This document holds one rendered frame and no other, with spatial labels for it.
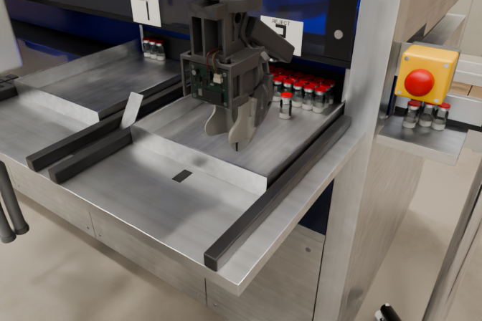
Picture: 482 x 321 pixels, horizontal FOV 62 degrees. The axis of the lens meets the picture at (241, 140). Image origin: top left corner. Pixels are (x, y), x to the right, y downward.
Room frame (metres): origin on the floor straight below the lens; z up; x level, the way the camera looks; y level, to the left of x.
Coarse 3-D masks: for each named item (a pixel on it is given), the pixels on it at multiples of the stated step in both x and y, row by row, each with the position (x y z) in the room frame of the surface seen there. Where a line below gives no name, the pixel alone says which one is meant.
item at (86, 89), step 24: (120, 48) 0.99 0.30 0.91; (48, 72) 0.82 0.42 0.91; (72, 72) 0.87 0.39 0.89; (96, 72) 0.89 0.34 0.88; (120, 72) 0.89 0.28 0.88; (144, 72) 0.89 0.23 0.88; (168, 72) 0.89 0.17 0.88; (24, 96) 0.75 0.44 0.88; (48, 96) 0.70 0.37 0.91; (72, 96) 0.76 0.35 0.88; (96, 96) 0.76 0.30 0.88; (120, 96) 0.76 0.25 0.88; (144, 96) 0.71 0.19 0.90; (96, 120) 0.62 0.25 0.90
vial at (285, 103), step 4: (280, 96) 0.67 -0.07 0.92; (280, 100) 0.67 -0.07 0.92; (284, 100) 0.66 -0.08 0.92; (288, 100) 0.66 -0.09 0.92; (280, 104) 0.66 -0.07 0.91; (284, 104) 0.66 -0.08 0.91; (288, 104) 0.66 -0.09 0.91; (280, 108) 0.66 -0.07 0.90; (284, 108) 0.66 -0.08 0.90; (288, 108) 0.66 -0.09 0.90; (280, 112) 0.66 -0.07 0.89; (284, 112) 0.66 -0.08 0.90; (288, 112) 0.66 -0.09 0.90; (280, 116) 0.66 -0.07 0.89; (284, 116) 0.66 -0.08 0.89; (288, 116) 0.66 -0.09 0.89
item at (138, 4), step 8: (136, 0) 0.92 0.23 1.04; (144, 0) 0.91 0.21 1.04; (152, 0) 0.89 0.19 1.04; (136, 8) 0.92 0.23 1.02; (144, 8) 0.91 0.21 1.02; (152, 8) 0.89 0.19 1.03; (136, 16) 0.92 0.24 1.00; (144, 16) 0.91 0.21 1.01; (152, 16) 0.90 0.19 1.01; (152, 24) 0.90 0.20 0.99; (160, 24) 0.88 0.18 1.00
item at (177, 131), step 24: (144, 120) 0.60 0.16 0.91; (168, 120) 0.64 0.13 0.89; (192, 120) 0.65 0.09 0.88; (264, 120) 0.65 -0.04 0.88; (288, 120) 0.65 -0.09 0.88; (312, 120) 0.65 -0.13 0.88; (144, 144) 0.56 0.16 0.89; (168, 144) 0.53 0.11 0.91; (192, 144) 0.57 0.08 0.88; (216, 144) 0.57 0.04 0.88; (264, 144) 0.57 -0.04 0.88; (288, 144) 0.57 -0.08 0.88; (216, 168) 0.48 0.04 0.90; (240, 168) 0.45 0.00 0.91; (264, 168) 0.50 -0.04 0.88; (264, 192) 0.43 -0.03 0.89
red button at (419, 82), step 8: (416, 72) 0.56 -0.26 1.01; (424, 72) 0.55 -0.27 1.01; (408, 80) 0.56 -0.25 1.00; (416, 80) 0.55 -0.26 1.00; (424, 80) 0.55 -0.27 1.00; (432, 80) 0.55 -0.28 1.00; (408, 88) 0.56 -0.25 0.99; (416, 88) 0.55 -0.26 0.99; (424, 88) 0.54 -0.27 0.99; (432, 88) 0.55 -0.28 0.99; (416, 96) 0.55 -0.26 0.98
